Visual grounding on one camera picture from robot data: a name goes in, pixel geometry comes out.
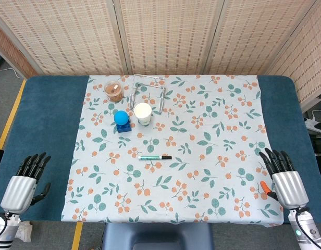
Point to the blue toy block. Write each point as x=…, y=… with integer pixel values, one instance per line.
x=124, y=129

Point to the dark teal table cover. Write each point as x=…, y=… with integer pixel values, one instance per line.
x=40, y=117

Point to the green white marker body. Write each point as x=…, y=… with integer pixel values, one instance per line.
x=150, y=157

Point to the clear jar with brown contents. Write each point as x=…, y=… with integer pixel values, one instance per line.
x=113, y=91

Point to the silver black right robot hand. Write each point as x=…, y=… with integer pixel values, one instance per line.
x=290, y=187

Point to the crumpled white paper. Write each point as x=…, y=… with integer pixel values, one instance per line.
x=25, y=231

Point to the blue ball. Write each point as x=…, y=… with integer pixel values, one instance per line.
x=121, y=117

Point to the woven bamboo screen panel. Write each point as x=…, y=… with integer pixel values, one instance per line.
x=254, y=36
x=168, y=36
x=9, y=52
x=309, y=57
x=66, y=36

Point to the white paper cup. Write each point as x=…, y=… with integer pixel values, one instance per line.
x=142, y=112

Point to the white power strip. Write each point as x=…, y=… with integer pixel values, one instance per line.
x=313, y=123

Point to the black box on floor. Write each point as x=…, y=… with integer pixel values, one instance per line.
x=319, y=143

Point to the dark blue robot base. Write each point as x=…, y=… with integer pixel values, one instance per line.
x=155, y=234

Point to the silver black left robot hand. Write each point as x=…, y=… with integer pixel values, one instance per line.
x=18, y=192

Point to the floral print tablecloth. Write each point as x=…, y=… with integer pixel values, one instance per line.
x=202, y=169

